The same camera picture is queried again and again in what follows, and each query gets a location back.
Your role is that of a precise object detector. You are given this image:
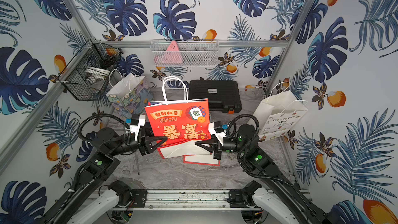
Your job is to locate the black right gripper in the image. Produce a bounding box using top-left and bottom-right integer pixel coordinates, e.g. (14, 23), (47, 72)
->
(196, 134), (249, 161)

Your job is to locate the red paper bag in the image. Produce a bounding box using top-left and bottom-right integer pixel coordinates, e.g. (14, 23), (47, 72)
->
(145, 76), (211, 159)
(183, 154), (220, 166)

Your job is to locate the white happy paper bag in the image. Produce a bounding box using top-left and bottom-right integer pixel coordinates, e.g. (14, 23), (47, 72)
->
(254, 82), (308, 141)

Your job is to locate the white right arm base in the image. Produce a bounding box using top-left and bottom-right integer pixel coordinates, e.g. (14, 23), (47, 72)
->
(242, 181), (299, 224)

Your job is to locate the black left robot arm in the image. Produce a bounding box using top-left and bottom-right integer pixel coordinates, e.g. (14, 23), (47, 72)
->
(36, 114), (167, 224)

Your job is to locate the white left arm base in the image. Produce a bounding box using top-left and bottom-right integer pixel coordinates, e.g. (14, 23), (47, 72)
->
(67, 180), (131, 224)

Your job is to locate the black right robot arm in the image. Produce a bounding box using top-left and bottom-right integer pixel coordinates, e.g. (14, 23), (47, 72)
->
(195, 114), (334, 224)

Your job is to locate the floral paper bag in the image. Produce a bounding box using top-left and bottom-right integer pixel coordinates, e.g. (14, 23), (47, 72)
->
(106, 69), (153, 119)

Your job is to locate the black tool case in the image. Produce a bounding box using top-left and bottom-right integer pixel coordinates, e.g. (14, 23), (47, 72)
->
(188, 80), (242, 114)

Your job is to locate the pink triangle item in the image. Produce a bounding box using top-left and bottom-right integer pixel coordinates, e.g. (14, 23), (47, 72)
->
(158, 40), (183, 65)

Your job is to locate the orange handled screwdriver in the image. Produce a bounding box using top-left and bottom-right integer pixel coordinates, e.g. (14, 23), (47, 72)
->
(135, 153), (140, 176)

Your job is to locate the aluminium linear rail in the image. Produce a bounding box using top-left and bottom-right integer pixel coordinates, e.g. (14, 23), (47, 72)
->
(131, 189), (280, 211)

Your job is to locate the black wire basket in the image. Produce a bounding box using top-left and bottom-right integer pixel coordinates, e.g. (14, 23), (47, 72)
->
(57, 39), (123, 101)

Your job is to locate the white mesh wall shelf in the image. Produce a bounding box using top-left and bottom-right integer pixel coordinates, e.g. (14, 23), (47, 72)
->
(150, 39), (220, 66)

